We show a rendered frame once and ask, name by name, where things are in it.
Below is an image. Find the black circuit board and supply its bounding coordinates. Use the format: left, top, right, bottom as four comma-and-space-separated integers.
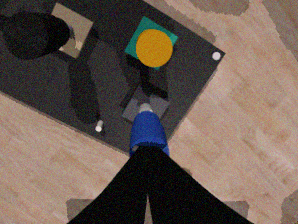
0, 0, 226, 157

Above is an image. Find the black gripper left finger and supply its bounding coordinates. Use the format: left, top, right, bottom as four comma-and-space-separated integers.
67, 145, 150, 224

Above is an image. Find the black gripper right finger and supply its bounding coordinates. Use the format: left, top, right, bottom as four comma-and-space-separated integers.
148, 147, 253, 224

